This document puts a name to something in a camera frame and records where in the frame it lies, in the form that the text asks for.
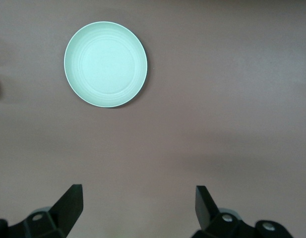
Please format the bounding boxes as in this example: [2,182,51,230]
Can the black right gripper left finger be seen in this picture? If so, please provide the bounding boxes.
[0,183,84,238]

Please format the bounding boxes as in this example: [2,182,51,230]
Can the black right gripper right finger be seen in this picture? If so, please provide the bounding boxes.
[191,185,296,238]

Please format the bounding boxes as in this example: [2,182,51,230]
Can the pale green round plate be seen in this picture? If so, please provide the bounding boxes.
[63,21,150,109]

